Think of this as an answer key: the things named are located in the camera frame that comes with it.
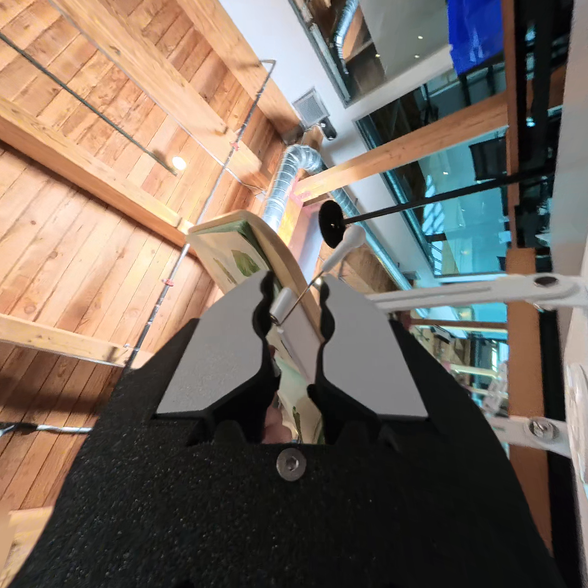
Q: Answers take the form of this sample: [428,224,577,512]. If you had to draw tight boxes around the brick instruction booklet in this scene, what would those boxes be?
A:
[190,220,323,444]

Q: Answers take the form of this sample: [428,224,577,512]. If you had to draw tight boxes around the wooden book stand white base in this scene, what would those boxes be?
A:
[186,210,588,497]

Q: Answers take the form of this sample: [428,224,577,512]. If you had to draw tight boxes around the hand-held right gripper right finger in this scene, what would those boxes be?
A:
[306,275,429,445]

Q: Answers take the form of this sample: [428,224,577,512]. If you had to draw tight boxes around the black floor lamp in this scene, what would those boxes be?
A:
[318,170,555,247]

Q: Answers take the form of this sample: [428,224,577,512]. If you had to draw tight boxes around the blue storage bin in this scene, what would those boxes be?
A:
[447,0,504,75]

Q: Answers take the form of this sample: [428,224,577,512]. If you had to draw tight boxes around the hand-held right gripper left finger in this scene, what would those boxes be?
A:
[156,270,282,444]

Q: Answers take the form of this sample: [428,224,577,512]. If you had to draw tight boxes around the metal ceiling conduit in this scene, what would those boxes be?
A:
[123,59,277,368]

